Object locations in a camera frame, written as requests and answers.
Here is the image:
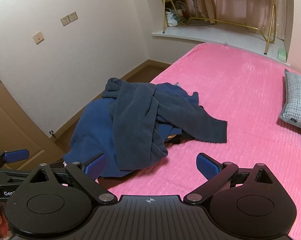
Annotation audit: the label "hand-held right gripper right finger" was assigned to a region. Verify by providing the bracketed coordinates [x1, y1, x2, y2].
[183, 153, 276, 204]

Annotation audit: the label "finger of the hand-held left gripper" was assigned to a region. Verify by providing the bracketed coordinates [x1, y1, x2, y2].
[0, 164, 66, 180]
[0, 149, 30, 167]

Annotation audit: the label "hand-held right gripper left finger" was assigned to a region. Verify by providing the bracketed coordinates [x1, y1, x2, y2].
[25, 152, 118, 204]

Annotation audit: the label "dark navy fleece pants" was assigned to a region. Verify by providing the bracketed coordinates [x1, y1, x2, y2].
[102, 78, 228, 172]

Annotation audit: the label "tan wooden door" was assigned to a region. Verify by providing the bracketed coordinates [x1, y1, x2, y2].
[0, 64, 66, 170]

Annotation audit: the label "blue hoodie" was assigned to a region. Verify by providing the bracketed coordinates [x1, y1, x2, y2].
[63, 82, 200, 179]

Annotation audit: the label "pink ribbed blanket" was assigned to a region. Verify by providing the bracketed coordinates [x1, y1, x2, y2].
[95, 42, 301, 239]

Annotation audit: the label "grey checked pillow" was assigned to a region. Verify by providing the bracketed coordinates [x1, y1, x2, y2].
[279, 69, 301, 130]

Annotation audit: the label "white bag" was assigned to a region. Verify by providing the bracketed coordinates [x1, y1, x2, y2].
[166, 8, 183, 27]

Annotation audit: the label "gold metal stand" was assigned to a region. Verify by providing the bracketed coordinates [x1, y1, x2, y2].
[159, 0, 276, 55]

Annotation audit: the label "sheer pale curtain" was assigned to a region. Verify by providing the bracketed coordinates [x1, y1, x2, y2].
[206, 0, 293, 40]

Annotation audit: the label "beige wall switch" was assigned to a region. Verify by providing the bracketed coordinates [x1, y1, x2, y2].
[32, 31, 44, 45]

